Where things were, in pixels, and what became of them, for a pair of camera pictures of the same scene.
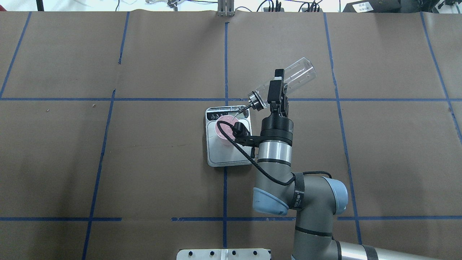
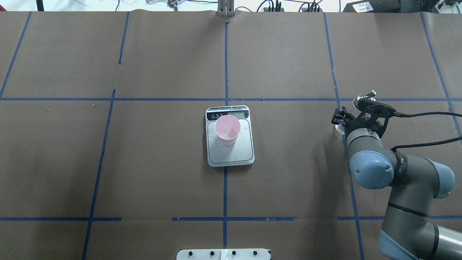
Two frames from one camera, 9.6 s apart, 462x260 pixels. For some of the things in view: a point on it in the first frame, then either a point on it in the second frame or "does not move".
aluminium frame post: x=226 y=8 does not move
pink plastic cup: x=227 y=129 does not move
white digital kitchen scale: x=219 y=154 does not move
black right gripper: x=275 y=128 to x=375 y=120
